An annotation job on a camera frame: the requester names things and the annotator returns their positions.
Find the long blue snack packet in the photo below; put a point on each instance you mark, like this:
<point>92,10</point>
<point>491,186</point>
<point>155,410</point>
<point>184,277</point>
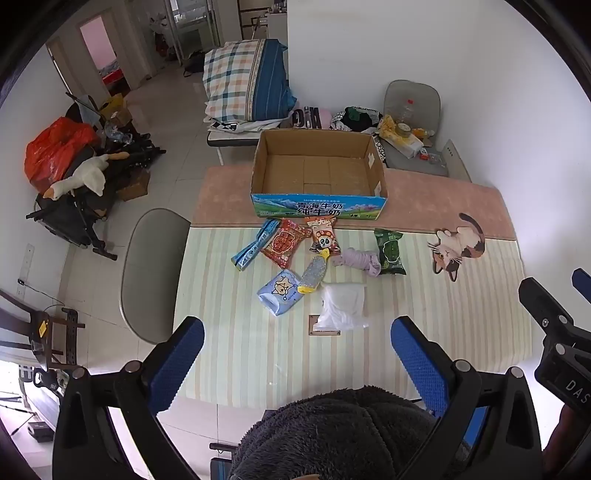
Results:
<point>256,247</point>

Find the black and white cloth pile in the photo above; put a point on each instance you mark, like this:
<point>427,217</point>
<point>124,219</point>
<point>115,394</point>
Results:
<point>358,119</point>

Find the light blue tissue packet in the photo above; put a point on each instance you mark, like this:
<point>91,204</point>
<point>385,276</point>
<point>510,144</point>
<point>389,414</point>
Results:
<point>280,291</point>

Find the yellow plastic bag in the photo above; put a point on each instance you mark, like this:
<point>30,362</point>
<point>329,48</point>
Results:
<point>388,127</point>

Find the pink purple packet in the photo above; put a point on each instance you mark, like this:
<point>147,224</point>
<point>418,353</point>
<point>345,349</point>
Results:
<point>358,261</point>

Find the white folded board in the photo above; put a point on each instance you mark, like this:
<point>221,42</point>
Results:
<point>455,159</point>

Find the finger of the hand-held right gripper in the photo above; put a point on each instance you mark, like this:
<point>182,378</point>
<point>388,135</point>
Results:
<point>542,304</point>
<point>582,280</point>

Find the pink suitcase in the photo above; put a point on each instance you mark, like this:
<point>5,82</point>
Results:
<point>311,117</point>

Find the tape roll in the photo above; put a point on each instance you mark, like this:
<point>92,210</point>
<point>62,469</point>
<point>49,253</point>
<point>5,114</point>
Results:
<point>404,129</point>

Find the cat-shaped mat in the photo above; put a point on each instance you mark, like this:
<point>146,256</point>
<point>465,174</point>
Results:
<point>459,244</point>

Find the black stroller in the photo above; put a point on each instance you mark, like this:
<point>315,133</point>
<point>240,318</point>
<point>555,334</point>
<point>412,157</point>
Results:
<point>69,217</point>

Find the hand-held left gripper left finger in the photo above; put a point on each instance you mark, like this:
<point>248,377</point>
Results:
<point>178,364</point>

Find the dark fleece clothing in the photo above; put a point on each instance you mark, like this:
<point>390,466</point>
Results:
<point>341,438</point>

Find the grey chair with clutter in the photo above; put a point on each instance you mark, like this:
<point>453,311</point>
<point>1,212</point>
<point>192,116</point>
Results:
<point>415,94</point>

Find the striped and pink tablecloth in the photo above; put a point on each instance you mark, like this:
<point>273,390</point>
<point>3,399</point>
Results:
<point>258,350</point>

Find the person's right forearm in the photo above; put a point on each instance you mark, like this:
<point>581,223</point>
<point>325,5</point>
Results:
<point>565,438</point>

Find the empty grey chair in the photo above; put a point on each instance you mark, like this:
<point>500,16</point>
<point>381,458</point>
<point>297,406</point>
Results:
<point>152,272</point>

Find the orange panda snack packet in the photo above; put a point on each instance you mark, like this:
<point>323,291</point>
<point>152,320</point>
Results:
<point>324,235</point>

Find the plaid bedding bundle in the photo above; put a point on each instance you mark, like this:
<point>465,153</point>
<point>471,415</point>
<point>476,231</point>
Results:
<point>244,78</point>

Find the silver and yellow packet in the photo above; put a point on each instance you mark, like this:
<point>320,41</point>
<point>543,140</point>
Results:
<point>314,274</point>

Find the clear plastic bottle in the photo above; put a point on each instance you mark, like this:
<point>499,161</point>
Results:
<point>407,110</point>

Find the green wipes packet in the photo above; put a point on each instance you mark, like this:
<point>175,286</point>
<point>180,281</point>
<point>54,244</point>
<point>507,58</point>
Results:
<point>390,251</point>

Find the red snack packet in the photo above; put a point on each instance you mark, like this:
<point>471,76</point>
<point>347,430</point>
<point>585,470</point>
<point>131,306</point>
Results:
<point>284,242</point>

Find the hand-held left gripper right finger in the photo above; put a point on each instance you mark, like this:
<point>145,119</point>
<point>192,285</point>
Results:
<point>415,364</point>

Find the small brown cardboard box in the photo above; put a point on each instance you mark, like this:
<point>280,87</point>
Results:
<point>136,184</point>

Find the orange plastic bag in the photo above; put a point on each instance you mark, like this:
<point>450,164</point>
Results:
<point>53,147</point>

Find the wooden chair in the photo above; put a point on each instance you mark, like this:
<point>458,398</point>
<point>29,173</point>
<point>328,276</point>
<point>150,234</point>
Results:
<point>41,323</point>

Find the white plastic bag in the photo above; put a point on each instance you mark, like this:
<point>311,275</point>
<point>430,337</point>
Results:
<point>341,307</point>

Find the white goose plush toy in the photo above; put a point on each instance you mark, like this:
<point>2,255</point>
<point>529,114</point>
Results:
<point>90,175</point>

